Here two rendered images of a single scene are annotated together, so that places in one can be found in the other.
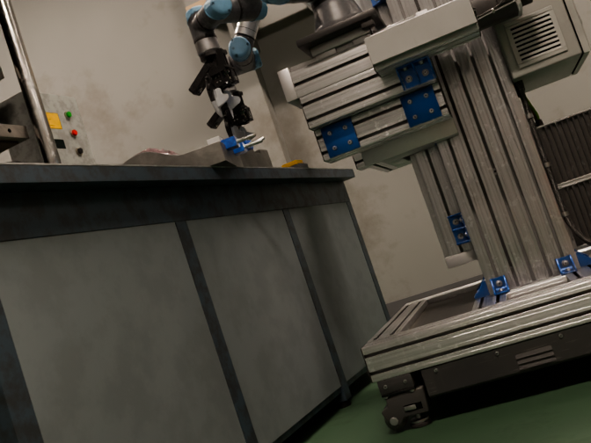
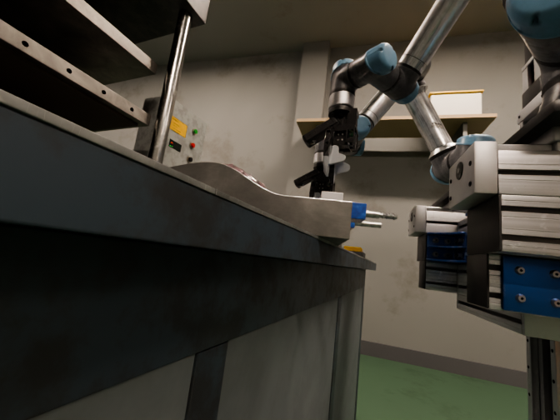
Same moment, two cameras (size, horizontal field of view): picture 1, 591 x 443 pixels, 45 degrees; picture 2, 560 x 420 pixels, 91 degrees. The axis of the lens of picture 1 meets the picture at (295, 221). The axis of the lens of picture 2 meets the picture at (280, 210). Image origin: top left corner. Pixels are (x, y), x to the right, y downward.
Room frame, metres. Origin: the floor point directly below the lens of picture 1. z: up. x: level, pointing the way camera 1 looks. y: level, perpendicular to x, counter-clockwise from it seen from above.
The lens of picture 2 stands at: (1.46, 0.22, 0.76)
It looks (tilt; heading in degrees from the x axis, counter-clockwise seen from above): 10 degrees up; 1
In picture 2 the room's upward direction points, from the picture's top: 7 degrees clockwise
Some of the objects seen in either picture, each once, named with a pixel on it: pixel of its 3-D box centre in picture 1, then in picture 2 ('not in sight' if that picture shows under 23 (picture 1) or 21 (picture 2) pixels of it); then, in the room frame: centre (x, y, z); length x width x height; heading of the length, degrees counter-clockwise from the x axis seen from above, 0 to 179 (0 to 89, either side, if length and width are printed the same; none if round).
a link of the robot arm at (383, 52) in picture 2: (219, 10); (375, 68); (2.14, 0.02, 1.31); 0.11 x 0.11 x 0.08; 35
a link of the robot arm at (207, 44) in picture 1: (208, 48); (341, 106); (2.22, 0.09, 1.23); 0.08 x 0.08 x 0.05
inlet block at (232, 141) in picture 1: (233, 142); (357, 212); (1.93, 0.09, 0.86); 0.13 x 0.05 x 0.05; 84
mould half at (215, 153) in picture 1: (149, 177); (215, 202); (2.01, 0.36, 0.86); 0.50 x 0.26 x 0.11; 84
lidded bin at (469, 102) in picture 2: not in sight; (449, 113); (3.72, -1.14, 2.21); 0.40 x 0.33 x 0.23; 74
